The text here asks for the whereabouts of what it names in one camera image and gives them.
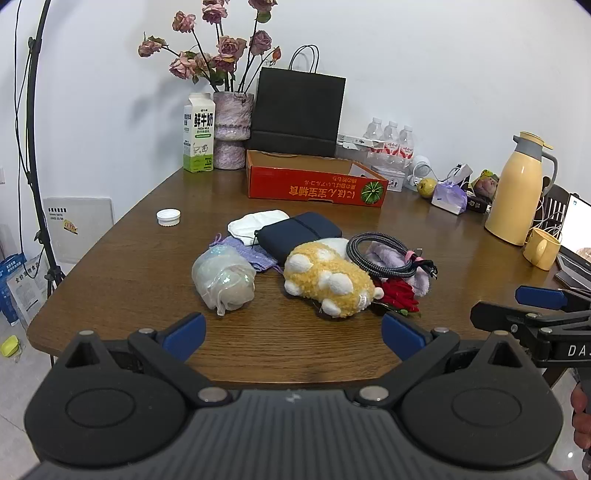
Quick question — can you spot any braided cable coil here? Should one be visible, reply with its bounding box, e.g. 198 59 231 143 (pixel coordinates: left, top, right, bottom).
345 232 439 280

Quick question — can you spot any person's right hand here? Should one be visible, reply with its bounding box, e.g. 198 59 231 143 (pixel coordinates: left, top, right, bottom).
571 383 591 449

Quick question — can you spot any dried pink rose bouquet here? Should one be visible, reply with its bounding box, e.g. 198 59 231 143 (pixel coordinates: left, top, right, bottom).
137 0 282 93

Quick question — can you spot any yellow plush toy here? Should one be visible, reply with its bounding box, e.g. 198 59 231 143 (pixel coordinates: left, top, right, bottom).
283 237 385 319

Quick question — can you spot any white printed bag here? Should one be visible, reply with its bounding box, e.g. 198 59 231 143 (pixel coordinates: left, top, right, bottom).
7 265 51 319

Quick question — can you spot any iridescent plastic pouch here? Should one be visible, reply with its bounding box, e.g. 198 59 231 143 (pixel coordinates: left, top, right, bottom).
191 244 257 317

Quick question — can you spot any red artificial rose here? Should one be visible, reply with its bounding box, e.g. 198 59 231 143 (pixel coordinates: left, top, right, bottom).
372 276 423 319

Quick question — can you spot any black light stand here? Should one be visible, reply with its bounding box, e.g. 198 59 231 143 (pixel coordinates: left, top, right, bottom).
11 0 68 301

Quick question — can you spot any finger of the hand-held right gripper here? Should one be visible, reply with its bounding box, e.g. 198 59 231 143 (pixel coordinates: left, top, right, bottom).
470 301 561 344
515 285 591 312

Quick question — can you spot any white cloth pouch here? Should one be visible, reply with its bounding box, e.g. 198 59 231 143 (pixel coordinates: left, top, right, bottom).
227 210 291 245

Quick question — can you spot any purple drawstring bag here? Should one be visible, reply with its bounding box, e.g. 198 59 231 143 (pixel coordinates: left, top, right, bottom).
210 233 280 274

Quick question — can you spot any purple marbled vase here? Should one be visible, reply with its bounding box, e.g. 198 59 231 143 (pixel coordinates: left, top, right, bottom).
212 91 254 171

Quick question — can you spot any colourful snack pack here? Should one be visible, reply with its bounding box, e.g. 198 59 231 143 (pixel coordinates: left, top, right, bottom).
471 170 500 201

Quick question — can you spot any red cardboard box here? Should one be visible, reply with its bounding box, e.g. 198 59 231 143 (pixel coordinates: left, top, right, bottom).
246 150 389 208

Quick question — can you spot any yellow mug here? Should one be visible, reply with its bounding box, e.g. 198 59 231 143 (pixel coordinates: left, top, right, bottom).
523 226 563 271

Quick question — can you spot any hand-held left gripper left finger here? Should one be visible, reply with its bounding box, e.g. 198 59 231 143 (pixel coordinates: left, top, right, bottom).
53 311 232 410

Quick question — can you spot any black paper bag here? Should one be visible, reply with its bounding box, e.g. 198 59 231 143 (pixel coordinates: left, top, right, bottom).
249 45 347 158

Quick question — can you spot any navy blue pouch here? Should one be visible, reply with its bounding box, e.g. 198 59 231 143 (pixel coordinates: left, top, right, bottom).
255 211 343 263

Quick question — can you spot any blue printed bag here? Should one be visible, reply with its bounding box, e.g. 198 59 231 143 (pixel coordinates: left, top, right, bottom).
0 253 28 326

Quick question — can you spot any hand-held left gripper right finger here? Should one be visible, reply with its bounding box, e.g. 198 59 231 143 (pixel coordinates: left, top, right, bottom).
355 311 541 410

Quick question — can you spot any flat white carton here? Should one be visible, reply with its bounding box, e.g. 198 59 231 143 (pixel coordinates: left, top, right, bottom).
337 134 384 151

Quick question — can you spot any wooden chair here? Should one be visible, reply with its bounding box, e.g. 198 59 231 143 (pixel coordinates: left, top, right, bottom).
542 184 573 232

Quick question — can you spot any purple fluffy scrunchie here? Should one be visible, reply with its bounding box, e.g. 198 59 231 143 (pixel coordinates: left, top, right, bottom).
367 242 435 296

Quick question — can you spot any white green milk carton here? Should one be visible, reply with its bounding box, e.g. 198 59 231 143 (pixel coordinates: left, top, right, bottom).
182 92 217 173

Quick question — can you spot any small white fan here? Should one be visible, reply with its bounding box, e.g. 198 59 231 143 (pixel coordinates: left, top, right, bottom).
409 156 435 192

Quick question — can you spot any white floral tin box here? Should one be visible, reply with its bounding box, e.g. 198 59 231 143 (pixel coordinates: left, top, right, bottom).
376 164 408 191

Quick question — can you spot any laptop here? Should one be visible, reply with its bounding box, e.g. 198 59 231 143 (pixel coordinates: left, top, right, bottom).
554 194 591 287

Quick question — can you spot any purple tissue packet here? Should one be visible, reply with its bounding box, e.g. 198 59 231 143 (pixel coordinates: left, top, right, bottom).
431 181 469 215

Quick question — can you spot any yellow thermos jug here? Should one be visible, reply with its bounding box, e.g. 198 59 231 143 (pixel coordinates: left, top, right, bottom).
484 131 559 246

